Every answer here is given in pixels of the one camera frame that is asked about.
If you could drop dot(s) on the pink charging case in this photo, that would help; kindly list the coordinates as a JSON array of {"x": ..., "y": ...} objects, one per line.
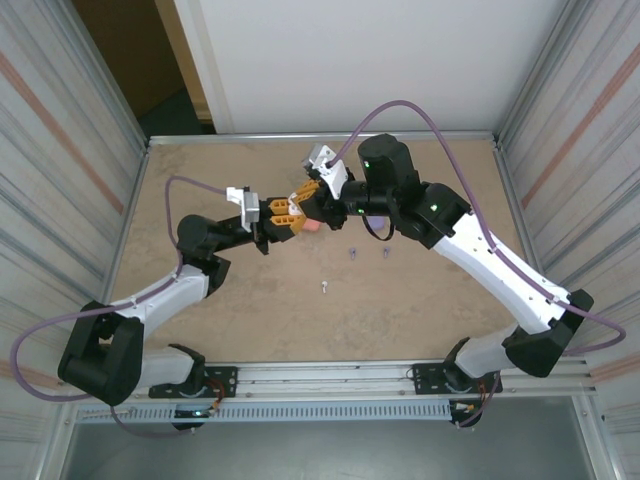
[{"x": 313, "y": 226}]

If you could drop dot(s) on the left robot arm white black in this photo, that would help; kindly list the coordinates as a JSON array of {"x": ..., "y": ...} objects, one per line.
[{"x": 160, "y": 295}]

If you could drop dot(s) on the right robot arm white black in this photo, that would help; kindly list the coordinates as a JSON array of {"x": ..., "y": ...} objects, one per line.
[{"x": 500, "y": 275}]

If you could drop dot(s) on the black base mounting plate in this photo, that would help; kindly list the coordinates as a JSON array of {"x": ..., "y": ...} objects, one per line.
[
  {"x": 225, "y": 380},
  {"x": 425, "y": 377}
]

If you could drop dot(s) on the brown wooden door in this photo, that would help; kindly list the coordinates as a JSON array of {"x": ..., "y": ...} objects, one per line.
[{"x": 125, "y": 50}]

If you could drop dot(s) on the aluminium table frame rail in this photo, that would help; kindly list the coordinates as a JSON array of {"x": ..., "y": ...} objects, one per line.
[{"x": 250, "y": 137}]

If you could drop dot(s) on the aluminium table side rail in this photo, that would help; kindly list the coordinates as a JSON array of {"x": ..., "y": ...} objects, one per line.
[
  {"x": 136, "y": 185},
  {"x": 515, "y": 200}
]

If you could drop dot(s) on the long aluminium mounting rail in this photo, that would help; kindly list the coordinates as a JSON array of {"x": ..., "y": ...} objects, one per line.
[{"x": 325, "y": 375}]

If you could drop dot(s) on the aluminium corner post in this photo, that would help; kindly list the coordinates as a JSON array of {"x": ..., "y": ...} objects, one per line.
[
  {"x": 102, "y": 75},
  {"x": 542, "y": 75}
]

